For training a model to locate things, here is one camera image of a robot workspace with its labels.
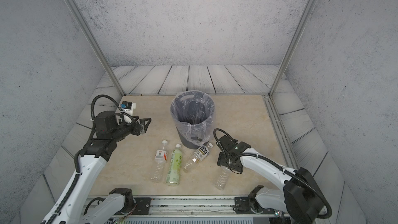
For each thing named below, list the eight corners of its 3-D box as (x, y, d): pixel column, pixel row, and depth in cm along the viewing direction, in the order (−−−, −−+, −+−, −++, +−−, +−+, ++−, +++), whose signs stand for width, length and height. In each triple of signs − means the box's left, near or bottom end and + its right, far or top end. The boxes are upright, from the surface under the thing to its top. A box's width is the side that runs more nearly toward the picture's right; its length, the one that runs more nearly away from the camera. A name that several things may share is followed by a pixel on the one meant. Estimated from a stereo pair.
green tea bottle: (167, 186, 80) (165, 183, 76) (172, 148, 94) (171, 144, 90) (179, 186, 80) (178, 183, 76) (183, 148, 94) (182, 144, 90)
